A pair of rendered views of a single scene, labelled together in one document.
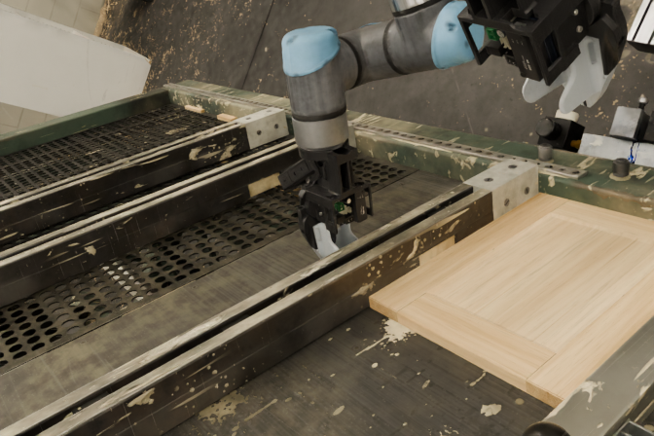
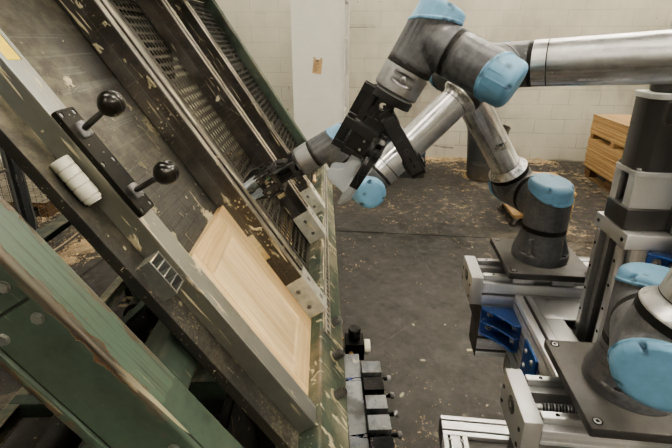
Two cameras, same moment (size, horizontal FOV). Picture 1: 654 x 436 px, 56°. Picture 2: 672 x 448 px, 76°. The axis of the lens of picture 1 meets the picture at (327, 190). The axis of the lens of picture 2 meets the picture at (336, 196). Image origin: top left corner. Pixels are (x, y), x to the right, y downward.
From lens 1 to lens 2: 0.51 m
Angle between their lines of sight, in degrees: 22
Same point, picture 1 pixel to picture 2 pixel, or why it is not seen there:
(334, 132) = (304, 159)
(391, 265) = (243, 215)
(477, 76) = (391, 352)
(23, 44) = (329, 112)
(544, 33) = (348, 124)
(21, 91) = (302, 118)
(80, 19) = not seen: hidden behind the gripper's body
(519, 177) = (315, 296)
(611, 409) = (187, 270)
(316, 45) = not seen: hidden behind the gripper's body
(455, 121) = not seen: hidden behind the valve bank
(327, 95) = (320, 148)
